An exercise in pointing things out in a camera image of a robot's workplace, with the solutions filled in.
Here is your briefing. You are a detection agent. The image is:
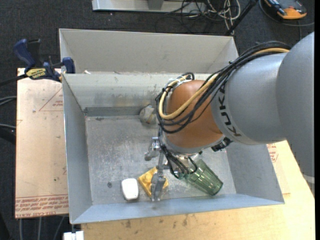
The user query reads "white soap bar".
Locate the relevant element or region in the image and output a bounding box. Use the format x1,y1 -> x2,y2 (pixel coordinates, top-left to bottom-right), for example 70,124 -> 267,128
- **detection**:
120,177 -> 140,202

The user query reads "beige crumpled object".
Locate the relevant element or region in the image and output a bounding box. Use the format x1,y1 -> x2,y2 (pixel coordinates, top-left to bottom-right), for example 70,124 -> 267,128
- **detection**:
138,104 -> 157,125

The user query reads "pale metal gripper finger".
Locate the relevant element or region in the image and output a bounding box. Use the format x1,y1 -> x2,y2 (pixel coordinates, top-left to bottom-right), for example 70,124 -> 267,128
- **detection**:
156,173 -> 165,201
150,173 -> 158,202

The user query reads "brown cardboard board, red print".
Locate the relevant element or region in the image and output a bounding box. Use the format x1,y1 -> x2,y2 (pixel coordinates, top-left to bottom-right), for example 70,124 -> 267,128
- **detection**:
14,67 -> 292,220

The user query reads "grey metal bin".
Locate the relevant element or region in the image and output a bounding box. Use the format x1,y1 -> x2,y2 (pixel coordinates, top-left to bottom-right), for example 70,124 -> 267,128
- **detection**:
58,28 -> 286,225

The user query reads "green clear glass cup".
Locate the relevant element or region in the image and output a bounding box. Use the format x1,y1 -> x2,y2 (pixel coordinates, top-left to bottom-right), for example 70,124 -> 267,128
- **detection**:
180,158 -> 224,197

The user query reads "black cylinder on white bracket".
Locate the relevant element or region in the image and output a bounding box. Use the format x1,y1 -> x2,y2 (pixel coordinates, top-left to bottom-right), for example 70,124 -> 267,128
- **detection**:
210,136 -> 232,152

